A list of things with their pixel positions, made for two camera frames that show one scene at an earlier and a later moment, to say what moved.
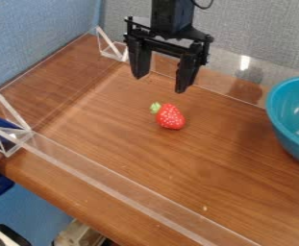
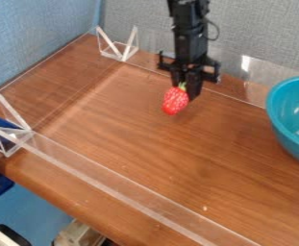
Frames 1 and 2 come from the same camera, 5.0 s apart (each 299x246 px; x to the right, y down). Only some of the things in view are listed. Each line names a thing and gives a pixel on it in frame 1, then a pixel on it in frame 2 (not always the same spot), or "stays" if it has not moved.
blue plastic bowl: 290,108 stays
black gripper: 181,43 to 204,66
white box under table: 79,234 stays
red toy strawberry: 168,115 to 175,99
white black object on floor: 0,235 stays
